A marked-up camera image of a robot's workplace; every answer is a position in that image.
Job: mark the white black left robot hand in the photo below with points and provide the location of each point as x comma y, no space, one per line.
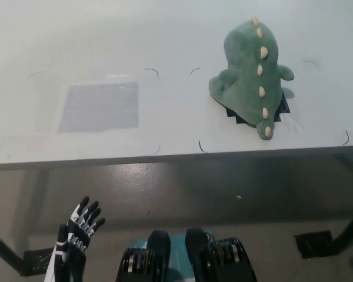
76,235

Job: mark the green plush dinosaur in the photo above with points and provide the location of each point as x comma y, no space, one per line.
247,73

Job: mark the black table leg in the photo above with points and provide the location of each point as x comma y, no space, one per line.
351,232
6,249

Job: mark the grey translucent tape patch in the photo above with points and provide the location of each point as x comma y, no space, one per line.
100,107

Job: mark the black teal robot body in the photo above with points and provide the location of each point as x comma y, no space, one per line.
223,258

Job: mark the black tape patch on table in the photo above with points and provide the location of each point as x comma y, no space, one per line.
283,110

